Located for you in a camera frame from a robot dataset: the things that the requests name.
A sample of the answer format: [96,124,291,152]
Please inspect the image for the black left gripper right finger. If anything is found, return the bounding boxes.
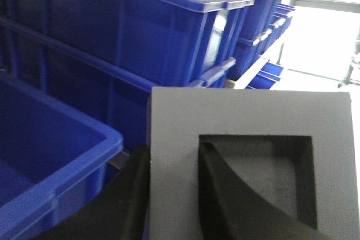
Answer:
[198,142,329,239]

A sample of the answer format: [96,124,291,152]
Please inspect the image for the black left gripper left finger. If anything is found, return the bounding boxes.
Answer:
[42,144,150,239]

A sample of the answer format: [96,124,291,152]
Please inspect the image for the gray hollow foam base block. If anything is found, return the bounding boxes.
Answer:
[149,87,359,239]

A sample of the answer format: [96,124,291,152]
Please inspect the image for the blue target bin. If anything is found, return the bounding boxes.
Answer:
[1,74,123,239]

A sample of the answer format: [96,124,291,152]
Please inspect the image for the blue stacked lower bin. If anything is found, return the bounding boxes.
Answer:
[1,18,235,148]

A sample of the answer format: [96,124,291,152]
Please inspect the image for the blue stacked bin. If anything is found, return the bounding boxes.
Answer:
[5,0,255,86]
[1,18,235,148]

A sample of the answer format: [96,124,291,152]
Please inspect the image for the blue stacked upper bin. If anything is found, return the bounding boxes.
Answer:
[5,0,255,86]

